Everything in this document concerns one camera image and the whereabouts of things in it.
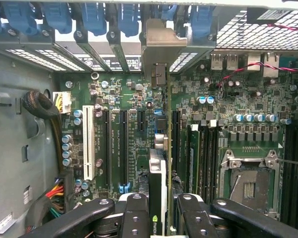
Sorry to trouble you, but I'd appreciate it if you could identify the black sleeved power cable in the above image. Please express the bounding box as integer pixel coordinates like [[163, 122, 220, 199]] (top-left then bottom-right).
[[21, 90, 64, 173]]

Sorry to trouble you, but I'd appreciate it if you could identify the short black expansion slot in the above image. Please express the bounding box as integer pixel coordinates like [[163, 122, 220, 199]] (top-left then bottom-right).
[[137, 110, 147, 132]]

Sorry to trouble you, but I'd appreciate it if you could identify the perforated metal slot cover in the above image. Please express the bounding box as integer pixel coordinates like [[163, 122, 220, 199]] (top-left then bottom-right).
[[168, 51, 199, 73], [19, 29, 90, 72], [0, 29, 67, 72]]

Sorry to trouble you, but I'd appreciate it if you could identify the green motherboard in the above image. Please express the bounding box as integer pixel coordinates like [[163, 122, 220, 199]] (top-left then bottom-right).
[[52, 71, 298, 224]]

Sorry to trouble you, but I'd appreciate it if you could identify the red black twisted wire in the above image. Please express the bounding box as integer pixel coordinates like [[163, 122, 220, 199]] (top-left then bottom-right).
[[217, 61, 298, 88], [267, 22, 298, 33]]

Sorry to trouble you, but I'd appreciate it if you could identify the white power connector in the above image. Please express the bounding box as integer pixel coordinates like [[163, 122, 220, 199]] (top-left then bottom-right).
[[52, 91, 72, 114]]

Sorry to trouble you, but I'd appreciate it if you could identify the coloured power wire bundle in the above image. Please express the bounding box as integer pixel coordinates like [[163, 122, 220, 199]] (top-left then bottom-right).
[[29, 171, 75, 224]]

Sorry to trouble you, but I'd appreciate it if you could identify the CPU socket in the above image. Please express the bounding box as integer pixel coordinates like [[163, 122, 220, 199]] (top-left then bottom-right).
[[219, 148, 281, 215]]

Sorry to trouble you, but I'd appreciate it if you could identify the green RAM stick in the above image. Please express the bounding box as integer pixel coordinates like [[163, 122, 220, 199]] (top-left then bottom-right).
[[188, 123, 201, 195]]

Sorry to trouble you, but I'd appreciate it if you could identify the black expansion slot blue latch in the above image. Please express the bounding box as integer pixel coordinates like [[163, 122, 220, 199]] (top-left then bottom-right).
[[118, 109, 132, 194]]

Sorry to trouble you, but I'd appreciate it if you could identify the metal rear port block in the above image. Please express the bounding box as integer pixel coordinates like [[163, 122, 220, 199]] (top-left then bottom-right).
[[246, 53, 262, 72], [262, 51, 281, 79]]

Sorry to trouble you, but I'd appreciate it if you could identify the black and silver PC case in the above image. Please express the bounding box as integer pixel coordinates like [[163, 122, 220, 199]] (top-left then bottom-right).
[[0, 0, 298, 238]]

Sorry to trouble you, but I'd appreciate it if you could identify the metal USB port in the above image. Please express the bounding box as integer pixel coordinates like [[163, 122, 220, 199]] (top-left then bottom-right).
[[210, 53, 224, 72], [225, 53, 239, 72]]

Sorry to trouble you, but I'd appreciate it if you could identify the small black labelled module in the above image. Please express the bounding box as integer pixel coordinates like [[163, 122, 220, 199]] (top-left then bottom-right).
[[246, 6, 298, 25]]

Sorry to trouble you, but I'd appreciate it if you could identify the metal socket locking lever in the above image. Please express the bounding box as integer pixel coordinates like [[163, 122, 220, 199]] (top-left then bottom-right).
[[275, 158, 298, 167]]

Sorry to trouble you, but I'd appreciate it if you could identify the white expansion slot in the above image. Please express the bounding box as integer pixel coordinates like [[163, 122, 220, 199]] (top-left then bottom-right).
[[82, 105, 96, 181]]

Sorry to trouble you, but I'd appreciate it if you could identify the grey power supply unit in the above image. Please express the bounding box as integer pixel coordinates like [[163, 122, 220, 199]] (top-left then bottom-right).
[[0, 48, 62, 238]]

